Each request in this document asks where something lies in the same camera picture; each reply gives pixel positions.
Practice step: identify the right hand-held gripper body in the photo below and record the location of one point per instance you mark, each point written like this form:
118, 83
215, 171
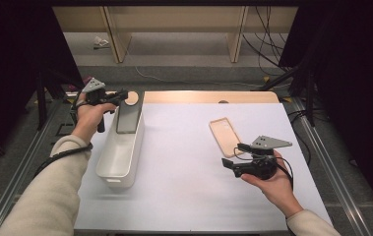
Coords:
262, 165

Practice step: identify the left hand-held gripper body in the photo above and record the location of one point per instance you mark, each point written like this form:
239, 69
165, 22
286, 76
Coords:
97, 95

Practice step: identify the peach phone case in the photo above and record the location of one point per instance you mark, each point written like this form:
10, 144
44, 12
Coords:
225, 136

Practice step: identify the white plastic bin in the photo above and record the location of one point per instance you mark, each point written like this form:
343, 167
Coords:
118, 160

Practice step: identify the person's left hand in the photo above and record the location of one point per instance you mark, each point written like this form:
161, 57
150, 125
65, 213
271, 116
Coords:
87, 118

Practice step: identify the person's right hand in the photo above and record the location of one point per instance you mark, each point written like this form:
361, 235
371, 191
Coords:
282, 193

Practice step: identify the white flat board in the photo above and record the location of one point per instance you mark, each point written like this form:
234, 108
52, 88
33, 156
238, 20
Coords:
73, 94

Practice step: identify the purple object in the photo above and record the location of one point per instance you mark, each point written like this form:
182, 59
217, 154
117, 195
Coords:
72, 88

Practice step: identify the yellow tape piece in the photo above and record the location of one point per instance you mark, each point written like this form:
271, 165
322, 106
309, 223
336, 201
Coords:
286, 99
70, 101
266, 79

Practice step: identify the white table mat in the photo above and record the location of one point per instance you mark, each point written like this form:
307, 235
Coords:
190, 196

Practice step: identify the crumpled white paper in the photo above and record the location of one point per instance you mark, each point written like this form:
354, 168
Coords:
100, 41

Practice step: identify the black metal stand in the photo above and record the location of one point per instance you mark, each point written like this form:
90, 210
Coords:
41, 105
310, 98

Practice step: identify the light wooden shelf unit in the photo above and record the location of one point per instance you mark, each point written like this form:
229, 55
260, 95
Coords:
174, 19

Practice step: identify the black curtain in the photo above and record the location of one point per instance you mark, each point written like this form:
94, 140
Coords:
10, 49
354, 65

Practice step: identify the metal floor rail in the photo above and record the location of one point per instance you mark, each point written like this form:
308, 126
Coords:
8, 193
344, 196

